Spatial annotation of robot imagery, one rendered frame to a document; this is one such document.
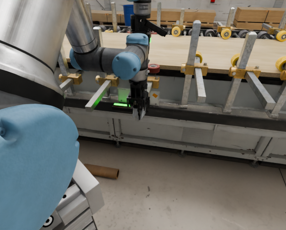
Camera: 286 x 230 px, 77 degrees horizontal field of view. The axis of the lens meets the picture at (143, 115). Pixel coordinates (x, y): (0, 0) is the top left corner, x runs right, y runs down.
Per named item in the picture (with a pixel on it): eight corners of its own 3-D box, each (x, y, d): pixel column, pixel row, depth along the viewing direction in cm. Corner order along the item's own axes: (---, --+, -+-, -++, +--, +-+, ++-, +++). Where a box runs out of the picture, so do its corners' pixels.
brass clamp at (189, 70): (206, 76, 94) (208, 67, 91) (180, 74, 96) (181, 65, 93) (205, 71, 99) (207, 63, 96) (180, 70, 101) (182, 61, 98)
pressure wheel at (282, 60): (275, 67, 102) (285, 75, 103) (289, 55, 97) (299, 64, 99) (271, 64, 107) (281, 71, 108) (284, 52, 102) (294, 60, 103)
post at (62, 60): (74, 101, 123) (53, 25, 94) (69, 101, 124) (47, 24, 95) (76, 99, 126) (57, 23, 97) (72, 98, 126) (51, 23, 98)
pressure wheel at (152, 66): (158, 85, 112) (159, 67, 106) (145, 84, 114) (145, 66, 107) (159, 80, 119) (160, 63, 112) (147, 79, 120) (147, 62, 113)
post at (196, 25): (186, 108, 109) (201, 21, 81) (180, 108, 110) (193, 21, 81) (186, 105, 112) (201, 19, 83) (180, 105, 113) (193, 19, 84)
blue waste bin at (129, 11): (137, 30, 601) (137, 5, 558) (121, 29, 613) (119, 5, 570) (142, 27, 647) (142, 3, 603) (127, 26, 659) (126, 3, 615)
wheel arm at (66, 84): (46, 109, 91) (43, 102, 88) (40, 109, 91) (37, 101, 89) (84, 75, 125) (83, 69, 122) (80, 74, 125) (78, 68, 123)
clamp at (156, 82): (158, 88, 104) (158, 81, 101) (135, 86, 106) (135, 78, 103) (159, 84, 108) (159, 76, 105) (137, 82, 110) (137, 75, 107)
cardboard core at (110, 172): (115, 175, 143) (81, 169, 147) (116, 180, 148) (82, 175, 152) (119, 166, 149) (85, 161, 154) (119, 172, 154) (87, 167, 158)
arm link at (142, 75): (130, 62, 69) (150, 64, 68) (130, 73, 72) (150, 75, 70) (124, 70, 63) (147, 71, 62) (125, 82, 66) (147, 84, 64)
